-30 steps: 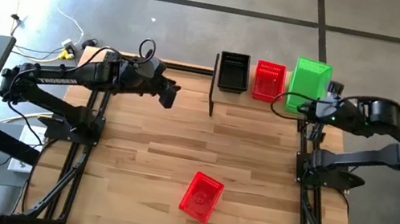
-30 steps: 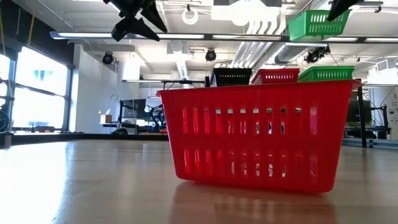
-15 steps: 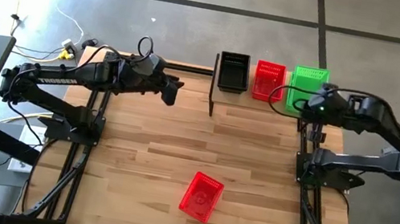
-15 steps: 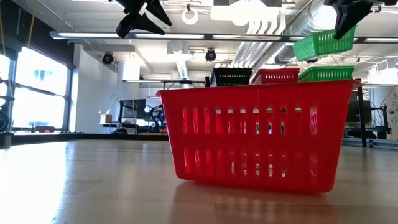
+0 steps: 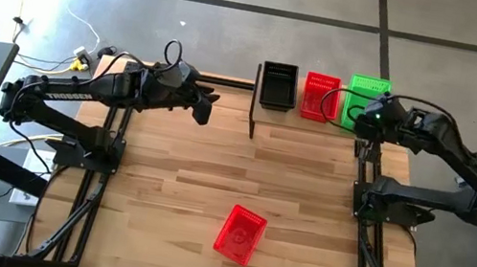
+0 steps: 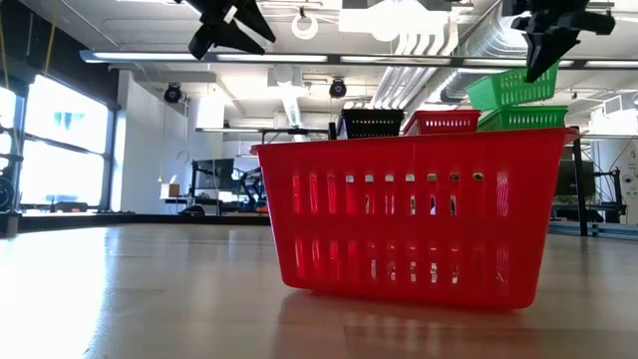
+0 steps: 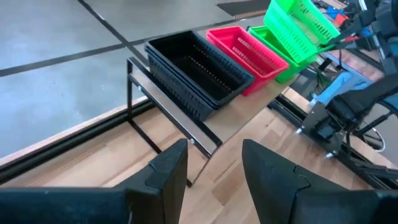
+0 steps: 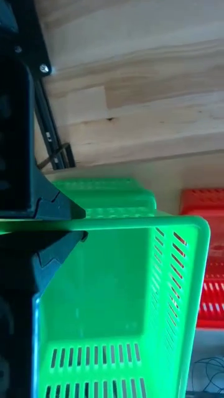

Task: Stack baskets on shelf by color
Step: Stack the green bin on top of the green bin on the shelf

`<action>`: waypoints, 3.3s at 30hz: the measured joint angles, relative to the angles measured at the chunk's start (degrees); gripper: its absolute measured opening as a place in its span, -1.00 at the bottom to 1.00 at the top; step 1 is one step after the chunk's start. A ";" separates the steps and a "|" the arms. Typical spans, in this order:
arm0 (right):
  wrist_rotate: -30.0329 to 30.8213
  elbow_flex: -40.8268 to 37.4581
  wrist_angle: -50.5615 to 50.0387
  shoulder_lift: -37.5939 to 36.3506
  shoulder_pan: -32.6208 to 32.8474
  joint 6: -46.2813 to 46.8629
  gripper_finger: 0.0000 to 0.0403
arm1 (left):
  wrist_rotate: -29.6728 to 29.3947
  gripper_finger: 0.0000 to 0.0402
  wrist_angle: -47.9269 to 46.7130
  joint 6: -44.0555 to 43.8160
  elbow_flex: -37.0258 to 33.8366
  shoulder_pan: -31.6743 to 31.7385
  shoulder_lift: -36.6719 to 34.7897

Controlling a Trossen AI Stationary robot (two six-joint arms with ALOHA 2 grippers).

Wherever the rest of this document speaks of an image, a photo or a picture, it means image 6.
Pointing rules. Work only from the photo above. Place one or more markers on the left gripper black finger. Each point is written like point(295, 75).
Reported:
point(254, 22)
point(219, 39)

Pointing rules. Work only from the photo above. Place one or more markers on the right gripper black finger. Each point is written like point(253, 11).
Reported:
point(545, 52)

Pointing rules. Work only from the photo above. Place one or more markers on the green plastic slotted basket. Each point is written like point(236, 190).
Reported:
point(528, 108)
point(483, 95)

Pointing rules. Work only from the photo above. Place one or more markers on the red plastic slotted basket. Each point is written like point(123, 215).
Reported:
point(468, 128)
point(379, 227)

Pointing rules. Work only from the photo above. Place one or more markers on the black plastic slotted basket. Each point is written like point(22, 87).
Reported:
point(371, 132)

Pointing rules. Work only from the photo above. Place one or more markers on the background black robot arm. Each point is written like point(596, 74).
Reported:
point(254, 187)

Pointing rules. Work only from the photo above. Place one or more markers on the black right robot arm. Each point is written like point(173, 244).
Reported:
point(598, 22)

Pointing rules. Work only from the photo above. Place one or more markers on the black round ceiling spotlight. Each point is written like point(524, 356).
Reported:
point(337, 89)
point(173, 94)

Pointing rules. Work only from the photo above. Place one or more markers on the long ceiling light strip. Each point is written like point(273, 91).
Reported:
point(149, 56)

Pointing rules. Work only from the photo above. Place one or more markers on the black computer monitor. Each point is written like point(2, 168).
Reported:
point(214, 173)

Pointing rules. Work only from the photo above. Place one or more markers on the white ceiling air unit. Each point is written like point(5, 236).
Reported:
point(394, 22)

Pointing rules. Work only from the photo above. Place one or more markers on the white ceiling pipe bundle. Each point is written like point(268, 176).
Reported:
point(399, 75)

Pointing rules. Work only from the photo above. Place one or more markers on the black background robot rig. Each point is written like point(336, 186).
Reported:
point(5, 192)
point(613, 197)

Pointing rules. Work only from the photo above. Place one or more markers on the small cardboard box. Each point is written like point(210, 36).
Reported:
point(170, 191)

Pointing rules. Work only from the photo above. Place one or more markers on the large bright window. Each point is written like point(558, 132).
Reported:
point(65, 149)

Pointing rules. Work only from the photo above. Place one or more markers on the silver round air duct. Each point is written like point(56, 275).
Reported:
point(478, 55)

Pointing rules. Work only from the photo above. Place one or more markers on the white hanging duct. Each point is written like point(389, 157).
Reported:
point(290, 105)

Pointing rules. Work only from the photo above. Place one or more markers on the white wall air unit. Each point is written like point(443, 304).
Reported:
point(613, 122)

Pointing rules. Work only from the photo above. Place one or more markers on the grey aluminium rail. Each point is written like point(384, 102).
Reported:
point(613, 230)

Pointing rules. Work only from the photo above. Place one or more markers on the black table edge rail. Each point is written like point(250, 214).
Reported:
point(149, 222)

